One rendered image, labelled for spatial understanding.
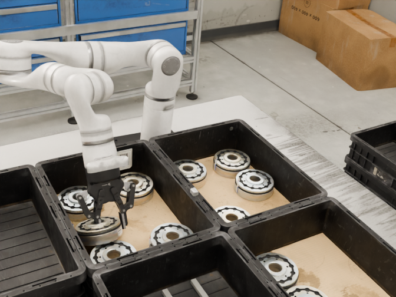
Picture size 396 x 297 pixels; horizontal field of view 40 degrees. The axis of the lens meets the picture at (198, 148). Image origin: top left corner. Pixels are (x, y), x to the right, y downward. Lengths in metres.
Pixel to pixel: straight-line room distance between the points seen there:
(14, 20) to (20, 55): 1.65
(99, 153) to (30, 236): 0.27
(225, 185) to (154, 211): 0.22
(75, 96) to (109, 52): 0.35
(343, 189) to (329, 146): 1.62
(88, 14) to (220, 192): 1.93
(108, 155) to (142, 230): 0.22
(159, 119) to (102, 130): 0.47
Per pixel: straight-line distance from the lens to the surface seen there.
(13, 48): 1.42
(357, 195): 1.77
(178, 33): 3.48
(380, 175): 2.27
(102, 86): 1.19
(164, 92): 1.59
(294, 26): 4.90
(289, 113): 3.67
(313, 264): 1.29
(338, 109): 3.84
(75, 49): 1.47
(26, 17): 3.08
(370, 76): 4.17
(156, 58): 1.55
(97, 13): 3.20
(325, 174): 1.83
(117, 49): 1.52
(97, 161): 1.16
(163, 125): 1.65
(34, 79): 1.33
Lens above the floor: 1.69
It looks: 32 degrees down
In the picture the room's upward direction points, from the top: 5 degrees clockwise
